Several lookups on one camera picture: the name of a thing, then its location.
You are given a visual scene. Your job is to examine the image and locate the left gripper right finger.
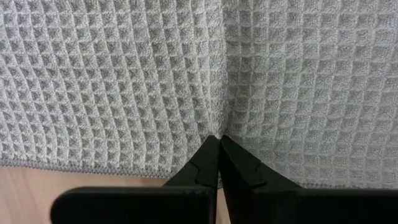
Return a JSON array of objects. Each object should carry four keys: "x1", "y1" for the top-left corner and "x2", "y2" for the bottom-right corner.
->
[{"x1": 220, "y1": 134, "x2": 398, "y2": 224}]

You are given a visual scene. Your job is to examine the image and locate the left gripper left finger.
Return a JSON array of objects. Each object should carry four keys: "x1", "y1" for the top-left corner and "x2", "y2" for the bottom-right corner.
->
[{"x1": 50, "y1": 134, "x2": 221, "y2": 224}]

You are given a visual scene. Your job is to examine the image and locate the grey waffle microfiber towel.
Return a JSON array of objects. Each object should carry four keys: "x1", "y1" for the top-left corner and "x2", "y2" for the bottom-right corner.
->
[{"x1": 0, "y1": 0, "x2": 398, "y2": 190}]

